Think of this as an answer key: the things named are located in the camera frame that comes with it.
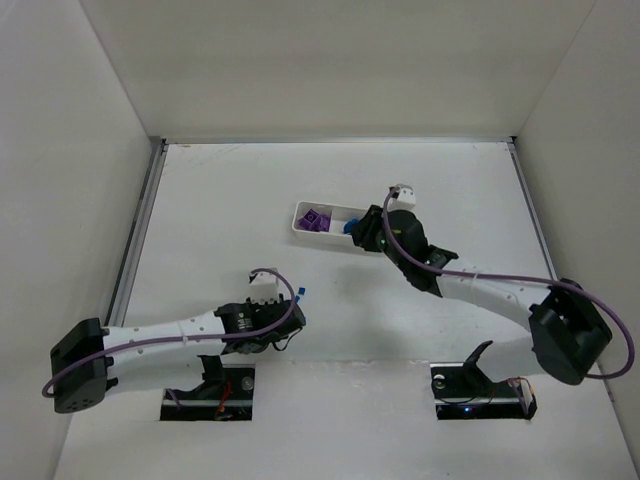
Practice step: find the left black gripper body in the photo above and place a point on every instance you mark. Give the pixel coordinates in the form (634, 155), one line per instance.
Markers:
(295, 316)

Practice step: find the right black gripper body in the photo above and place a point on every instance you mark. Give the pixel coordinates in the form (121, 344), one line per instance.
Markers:
(364, 232)

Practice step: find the purple lego brick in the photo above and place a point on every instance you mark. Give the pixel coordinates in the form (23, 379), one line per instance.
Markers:
(310, 221)

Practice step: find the blue lego pile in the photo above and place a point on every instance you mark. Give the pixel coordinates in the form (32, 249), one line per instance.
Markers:
(348, 227)

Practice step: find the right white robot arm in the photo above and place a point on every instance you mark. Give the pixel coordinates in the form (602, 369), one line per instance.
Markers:
(566, 334)

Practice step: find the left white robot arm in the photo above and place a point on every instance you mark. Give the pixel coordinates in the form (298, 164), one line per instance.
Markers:
(184, 357)

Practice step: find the white three-compartment tray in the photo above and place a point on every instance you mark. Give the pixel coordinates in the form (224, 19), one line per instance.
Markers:
(334, 237)

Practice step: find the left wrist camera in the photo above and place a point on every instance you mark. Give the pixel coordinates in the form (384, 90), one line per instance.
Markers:
(264, 286)

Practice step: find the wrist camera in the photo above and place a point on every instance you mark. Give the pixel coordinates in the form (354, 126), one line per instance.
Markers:
(264, 286)
(402, 198)

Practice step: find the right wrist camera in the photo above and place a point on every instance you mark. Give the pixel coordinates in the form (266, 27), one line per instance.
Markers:
(402, 198)

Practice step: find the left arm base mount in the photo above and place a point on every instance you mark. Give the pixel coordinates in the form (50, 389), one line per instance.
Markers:
(225, 395)

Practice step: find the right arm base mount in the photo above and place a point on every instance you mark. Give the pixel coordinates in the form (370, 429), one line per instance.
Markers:
(463, 392)

